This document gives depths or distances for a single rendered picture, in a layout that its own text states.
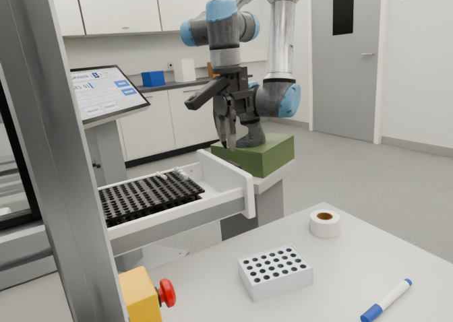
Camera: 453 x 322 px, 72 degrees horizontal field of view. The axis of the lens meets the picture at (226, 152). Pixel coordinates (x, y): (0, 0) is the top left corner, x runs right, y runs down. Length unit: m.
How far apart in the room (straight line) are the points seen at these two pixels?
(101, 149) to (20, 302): 1.46
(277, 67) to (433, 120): 2.91
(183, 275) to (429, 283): 0.47
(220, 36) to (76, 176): 0.58
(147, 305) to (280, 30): 0.93
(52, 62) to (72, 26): 3.79
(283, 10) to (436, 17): 2.77
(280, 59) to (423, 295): 0.78
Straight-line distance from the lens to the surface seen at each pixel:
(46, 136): 0.24
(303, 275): 0.65
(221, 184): 0.84
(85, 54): 4.38
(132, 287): 0.47
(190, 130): 4.05
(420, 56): 3.86
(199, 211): 0.70
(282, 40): 1.13
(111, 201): 0.77
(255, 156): 1.11
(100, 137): 1.72
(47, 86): 0.24
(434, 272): 0.76
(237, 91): 0.80
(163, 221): 0.68
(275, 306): 0.62
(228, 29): 0.77
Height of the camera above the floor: 1.19
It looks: 17 degrees down
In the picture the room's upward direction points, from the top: 5 degrees counter-clockwise
